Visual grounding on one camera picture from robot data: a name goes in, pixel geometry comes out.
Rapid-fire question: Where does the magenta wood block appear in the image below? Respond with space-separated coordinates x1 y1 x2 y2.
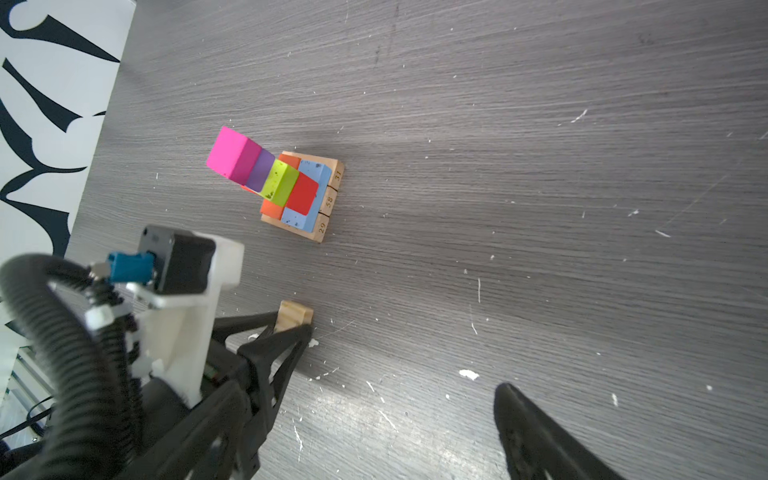
206 126 262 185

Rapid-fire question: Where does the black corrugated cable hose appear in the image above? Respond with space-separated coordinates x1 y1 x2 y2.
0 253 145 480

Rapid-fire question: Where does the purple wood cube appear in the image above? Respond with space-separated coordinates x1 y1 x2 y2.
244 149 275 192

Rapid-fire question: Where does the orange wood block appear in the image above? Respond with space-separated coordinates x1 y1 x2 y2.
243 154 301 220

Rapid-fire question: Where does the natural wood long block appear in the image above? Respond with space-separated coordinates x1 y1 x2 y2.
261 213 330 243
319 186 338 216
282 151 345 191

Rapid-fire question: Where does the small natural wood cube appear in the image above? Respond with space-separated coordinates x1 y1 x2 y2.
274 300 314 333

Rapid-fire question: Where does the light blue wood block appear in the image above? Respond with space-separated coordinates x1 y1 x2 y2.
281 160 332 233

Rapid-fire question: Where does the green wood block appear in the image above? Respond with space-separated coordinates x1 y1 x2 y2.
258 160 299 207

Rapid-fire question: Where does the red arch wood block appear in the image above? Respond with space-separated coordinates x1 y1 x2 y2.
285 173 318 216

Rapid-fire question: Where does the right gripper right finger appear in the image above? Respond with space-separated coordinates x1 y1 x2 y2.
494 383 623 480

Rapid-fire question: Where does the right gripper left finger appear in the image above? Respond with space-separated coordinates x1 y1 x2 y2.
116 379 248 479

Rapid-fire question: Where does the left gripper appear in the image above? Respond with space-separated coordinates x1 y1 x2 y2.
201 311 312 447

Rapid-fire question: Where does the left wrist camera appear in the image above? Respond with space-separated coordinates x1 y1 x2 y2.
107 225 244 408

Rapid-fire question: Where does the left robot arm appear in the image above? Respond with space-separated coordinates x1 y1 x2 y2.
1 312 312 479

